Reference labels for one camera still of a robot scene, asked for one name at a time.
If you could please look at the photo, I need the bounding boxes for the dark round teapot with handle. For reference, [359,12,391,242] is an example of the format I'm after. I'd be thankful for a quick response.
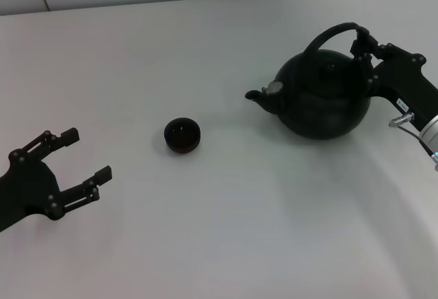
[244,21,374,141]

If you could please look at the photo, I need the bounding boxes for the right gripper cable with plug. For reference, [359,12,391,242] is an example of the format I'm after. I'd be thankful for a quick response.
[389,112,438,158]

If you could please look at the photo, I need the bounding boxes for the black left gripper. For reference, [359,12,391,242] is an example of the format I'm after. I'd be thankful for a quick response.
[0,127,113,233]

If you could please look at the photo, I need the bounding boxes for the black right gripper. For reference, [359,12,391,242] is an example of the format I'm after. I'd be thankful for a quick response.
[351,29,438,131]

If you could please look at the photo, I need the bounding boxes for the small dark teacup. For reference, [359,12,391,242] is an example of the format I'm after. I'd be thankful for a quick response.
[163,116,202,155]

